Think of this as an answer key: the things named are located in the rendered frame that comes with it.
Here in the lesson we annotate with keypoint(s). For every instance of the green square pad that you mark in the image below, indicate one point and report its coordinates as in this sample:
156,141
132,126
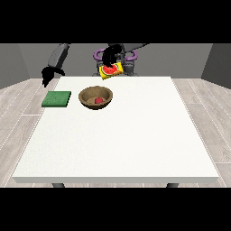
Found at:
56,99

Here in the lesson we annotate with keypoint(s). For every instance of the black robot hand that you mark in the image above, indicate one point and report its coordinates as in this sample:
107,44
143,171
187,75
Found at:
48,74
110,55

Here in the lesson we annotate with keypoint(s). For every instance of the small red ball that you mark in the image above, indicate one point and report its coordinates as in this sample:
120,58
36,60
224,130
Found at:
98,100

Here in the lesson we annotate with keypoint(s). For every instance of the brown wooden bowl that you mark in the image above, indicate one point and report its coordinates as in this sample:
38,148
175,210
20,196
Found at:
95,97

